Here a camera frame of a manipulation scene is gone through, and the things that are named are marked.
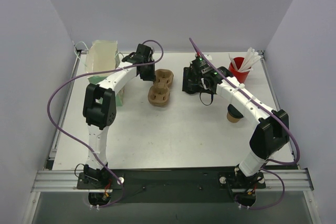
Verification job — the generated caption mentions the brown cardboard cup carrier stack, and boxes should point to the brown cardboard cup carrier stack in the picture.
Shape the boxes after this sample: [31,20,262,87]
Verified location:
[148,69,174,107]

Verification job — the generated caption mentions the black coffee lid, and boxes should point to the black coffee lid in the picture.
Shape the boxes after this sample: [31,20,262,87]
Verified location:
[227,104,244,119]

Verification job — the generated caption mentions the brown paper coffee cup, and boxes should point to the brown paper coffee cup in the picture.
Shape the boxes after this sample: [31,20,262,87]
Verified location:
[227,111,244,123]

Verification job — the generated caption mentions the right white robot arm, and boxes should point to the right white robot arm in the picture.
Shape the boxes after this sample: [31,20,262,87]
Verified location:
[182,56,289,177]

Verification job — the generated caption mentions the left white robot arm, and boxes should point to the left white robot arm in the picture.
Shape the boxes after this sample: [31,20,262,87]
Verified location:
[83,44,155,188]

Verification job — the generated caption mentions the green paper takeout bag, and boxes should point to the green paper takeout bag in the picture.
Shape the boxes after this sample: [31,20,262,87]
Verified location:
[85,40,124,106]

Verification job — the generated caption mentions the red straw holder cup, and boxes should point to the red straw holder cup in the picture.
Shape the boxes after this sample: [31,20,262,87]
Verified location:
[228,57,251,83]

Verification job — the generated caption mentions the white wrapped straws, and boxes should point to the white wrapped straws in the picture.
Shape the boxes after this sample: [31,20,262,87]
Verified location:
[228,47,261,70]

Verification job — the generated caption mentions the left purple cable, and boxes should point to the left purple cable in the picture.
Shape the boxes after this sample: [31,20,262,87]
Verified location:
[46,39,164,208]

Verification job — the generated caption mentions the purple cable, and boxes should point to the purple cable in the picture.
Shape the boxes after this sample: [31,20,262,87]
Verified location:
[188,37,300,210]
[46,39,164,208]

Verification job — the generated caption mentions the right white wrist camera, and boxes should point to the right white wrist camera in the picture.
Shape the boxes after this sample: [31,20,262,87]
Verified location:
[204,54,213,61]

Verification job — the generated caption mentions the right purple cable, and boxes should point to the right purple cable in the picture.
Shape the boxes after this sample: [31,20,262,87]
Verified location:
[188,37,300,210]

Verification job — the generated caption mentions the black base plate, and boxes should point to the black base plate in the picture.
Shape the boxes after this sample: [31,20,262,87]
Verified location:
[76,166,267,204]

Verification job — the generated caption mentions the aluminium front rail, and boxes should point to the aluminium front rail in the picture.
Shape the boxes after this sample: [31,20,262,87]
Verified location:
[32,167,314,193]

